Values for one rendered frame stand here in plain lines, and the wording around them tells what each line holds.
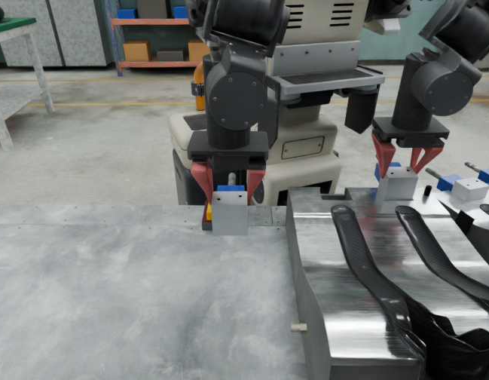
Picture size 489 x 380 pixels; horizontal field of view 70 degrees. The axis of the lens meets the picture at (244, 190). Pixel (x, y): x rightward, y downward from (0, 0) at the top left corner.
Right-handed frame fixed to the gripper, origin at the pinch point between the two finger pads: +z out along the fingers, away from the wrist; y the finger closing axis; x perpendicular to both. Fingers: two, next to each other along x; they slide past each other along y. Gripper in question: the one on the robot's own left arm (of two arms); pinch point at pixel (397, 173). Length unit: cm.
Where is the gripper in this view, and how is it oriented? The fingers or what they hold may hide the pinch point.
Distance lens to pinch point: 67.2
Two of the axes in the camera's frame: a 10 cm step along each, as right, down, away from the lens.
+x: 0.1, -5.6, 8.3
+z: 0.2, 8.3, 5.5
